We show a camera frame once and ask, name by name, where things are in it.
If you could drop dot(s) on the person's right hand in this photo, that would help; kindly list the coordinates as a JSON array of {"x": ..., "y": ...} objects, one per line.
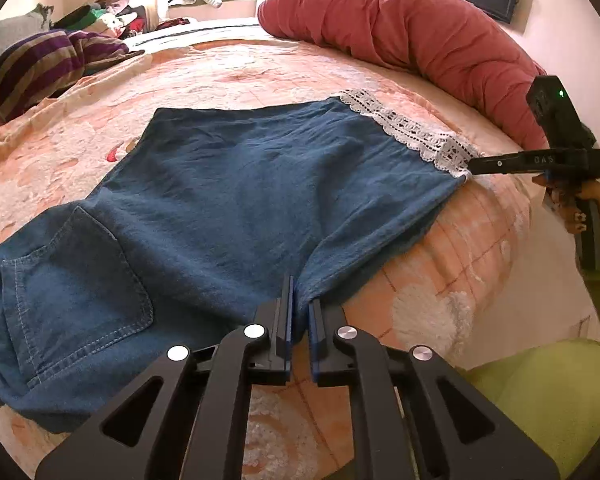
[{"x": 597, "y": 195}]

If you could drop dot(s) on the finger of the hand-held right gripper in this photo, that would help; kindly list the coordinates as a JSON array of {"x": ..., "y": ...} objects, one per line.
[{"x": 500, "y": 163}]

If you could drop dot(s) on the grey pillow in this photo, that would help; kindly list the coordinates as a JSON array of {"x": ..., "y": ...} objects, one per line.
[{"x": 10, "y": 35}]

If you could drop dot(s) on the red rolled duvet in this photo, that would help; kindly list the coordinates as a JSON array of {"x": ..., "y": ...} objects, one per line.
[{"x": 405, "y": 25}]

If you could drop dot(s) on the pile of mixed clothes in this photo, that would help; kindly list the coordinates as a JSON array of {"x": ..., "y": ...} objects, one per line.
[{"x": 105, "y": 15}]

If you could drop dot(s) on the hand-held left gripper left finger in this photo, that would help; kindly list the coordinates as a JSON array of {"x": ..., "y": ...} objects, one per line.
[{"x": 290, "y": 320}]

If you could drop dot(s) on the purple striped blanket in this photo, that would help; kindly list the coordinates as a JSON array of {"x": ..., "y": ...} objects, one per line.
[{"x": 35, "y": 65}]

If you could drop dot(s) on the peach fleece printed blanket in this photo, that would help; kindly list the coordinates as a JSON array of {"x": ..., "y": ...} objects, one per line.
[{"x": 280, "y": 70}]

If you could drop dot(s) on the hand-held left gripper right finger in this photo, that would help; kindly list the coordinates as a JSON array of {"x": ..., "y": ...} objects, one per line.
[{"x": 312, "y": 340}]

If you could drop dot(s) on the blue denim pants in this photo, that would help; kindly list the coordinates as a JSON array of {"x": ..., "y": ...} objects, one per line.
[{"x": 230, "y": 185}]

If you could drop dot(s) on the pale striped bed sheet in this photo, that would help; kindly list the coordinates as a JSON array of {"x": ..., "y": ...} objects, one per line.
[{"x": 195, "y": 32}]

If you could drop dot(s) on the person's green clothing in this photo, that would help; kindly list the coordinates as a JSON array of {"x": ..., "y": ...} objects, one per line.
[{"x": 540, "y": 400}]

